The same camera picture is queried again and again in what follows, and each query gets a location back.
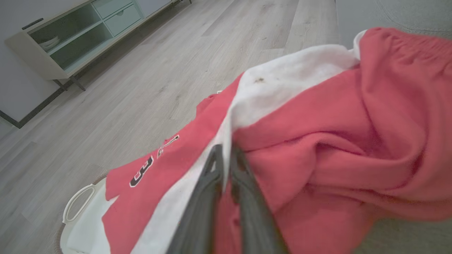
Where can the black remote control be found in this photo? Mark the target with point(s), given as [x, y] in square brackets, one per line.
[32, 23]

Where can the white plastic laundry basket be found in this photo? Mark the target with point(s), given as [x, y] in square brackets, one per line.
[83, 241]

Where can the red and white jersey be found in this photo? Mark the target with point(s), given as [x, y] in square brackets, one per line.
[317, 141]

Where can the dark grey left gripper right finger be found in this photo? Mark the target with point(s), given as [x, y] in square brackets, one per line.
[252, 218]

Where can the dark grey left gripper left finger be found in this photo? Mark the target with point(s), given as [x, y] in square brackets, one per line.
[201, 211]

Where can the pale green TV cabinet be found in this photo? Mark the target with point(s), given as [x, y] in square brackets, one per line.
[123, 19]

